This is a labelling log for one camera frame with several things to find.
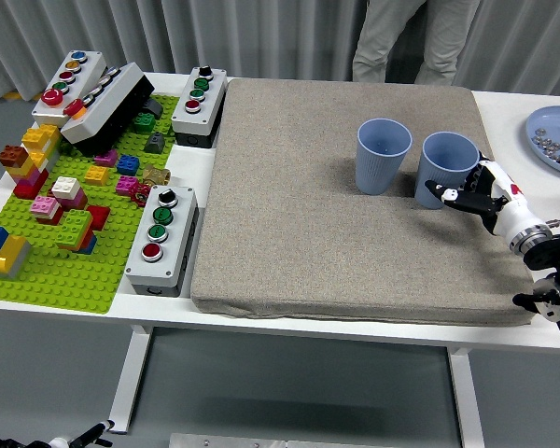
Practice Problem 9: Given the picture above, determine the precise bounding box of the four-button grey control box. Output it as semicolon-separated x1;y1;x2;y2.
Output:
124;184;200;298
171;65;229;149

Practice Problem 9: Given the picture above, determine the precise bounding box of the green orange brick stack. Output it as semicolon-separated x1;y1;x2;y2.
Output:
55;208;98;256

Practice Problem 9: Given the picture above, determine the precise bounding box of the blue yellow grey brick stack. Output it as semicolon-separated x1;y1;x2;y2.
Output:
0;224;33;280

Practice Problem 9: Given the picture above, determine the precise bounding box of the green brick baseplate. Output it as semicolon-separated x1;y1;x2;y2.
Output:
0;94;181;315

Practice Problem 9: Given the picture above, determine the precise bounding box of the grey pleated curtain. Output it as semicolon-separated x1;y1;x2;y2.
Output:
0;0;560;99

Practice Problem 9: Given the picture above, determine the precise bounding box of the yellow toy brick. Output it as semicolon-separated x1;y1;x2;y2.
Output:
84;165;110;187

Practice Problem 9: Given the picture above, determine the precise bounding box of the blue plate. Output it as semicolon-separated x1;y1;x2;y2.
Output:
525;105;560;177

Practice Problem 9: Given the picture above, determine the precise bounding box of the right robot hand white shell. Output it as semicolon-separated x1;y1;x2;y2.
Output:
424;151;545;244

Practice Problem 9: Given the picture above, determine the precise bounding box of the dark grey arched brick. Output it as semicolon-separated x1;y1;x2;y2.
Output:
139;99;164;120

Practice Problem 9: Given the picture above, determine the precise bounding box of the brown yellow pink brick tower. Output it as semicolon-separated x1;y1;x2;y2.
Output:
0;123;63;201

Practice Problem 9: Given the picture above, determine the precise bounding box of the blue ribbed cup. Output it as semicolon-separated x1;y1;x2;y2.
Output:
356;118;413;196
413;132;482;210

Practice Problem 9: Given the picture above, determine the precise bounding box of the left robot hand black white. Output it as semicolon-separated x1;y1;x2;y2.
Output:
0;419;116;448

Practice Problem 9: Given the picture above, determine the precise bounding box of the pink white red brick stack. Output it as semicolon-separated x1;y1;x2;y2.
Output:
30;194;65;227

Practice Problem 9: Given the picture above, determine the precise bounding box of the tilted grey button box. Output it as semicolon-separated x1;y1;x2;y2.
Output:
60;62;156;156

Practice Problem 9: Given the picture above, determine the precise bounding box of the brass valve with red handle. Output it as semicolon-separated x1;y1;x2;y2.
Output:
131;163;172;205

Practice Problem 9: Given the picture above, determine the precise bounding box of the white magenta brick stack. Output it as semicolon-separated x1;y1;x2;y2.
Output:
50;175;89;211

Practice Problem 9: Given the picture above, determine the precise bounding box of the green toy brick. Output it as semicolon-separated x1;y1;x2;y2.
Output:
133;111;158;132

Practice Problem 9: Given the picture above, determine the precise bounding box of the grey-brown mat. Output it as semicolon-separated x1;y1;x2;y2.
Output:
189;77;539;327

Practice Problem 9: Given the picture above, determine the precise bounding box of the person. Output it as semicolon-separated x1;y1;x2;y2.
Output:
352;0;482;86

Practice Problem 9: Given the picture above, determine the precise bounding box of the dark grey sloped brick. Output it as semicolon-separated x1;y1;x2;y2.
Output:
143;132;166;154

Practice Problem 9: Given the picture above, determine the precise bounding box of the red toy brick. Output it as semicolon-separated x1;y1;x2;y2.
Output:
86;204;112;232

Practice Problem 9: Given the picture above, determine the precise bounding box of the blue toy brick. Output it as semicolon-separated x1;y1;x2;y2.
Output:
116;154;141;176

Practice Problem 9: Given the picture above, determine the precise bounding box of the magenta toy brick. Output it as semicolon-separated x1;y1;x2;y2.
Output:
115;175;139;196
93;148;119;168

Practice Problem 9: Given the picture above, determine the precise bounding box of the white table leg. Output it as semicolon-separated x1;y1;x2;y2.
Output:
446;345;486;448
106;324;154;433

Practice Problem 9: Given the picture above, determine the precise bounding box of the five-button grey control box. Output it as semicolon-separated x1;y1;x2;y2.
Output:
31;49;108;130

